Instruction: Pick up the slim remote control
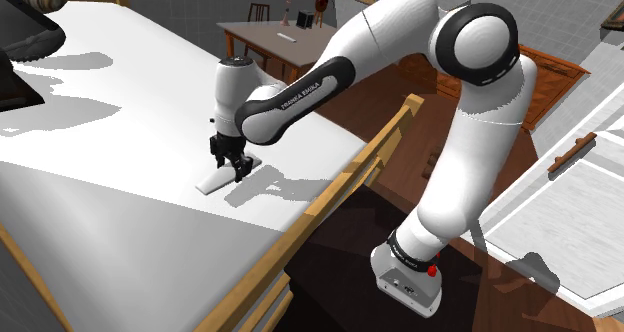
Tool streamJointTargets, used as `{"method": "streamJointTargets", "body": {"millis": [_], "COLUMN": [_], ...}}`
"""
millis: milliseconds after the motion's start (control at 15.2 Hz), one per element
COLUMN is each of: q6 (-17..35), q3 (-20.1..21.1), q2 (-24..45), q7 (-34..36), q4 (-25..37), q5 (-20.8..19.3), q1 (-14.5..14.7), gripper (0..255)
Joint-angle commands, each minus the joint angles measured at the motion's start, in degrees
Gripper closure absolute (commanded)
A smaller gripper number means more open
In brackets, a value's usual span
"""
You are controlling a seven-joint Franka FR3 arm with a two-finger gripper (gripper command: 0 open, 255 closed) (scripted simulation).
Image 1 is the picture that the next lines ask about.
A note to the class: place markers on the wooden bed with white mattress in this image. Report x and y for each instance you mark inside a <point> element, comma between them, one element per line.
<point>122,136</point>

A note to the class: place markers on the dark wooden chair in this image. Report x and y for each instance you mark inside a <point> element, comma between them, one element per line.
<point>258,11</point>

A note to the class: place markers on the white flat remote control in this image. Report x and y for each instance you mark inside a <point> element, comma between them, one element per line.
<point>214,181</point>

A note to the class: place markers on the framed wall picture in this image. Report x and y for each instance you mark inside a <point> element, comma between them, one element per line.
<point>615,19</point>

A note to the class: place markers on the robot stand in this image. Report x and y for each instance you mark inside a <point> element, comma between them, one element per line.
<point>341,272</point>

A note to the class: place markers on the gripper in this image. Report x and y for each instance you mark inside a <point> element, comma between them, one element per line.
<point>228,146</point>

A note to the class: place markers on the wooden table with lamp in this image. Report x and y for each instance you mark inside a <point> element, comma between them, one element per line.
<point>282,46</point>

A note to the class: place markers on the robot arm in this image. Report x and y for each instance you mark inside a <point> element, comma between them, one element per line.
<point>468,141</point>

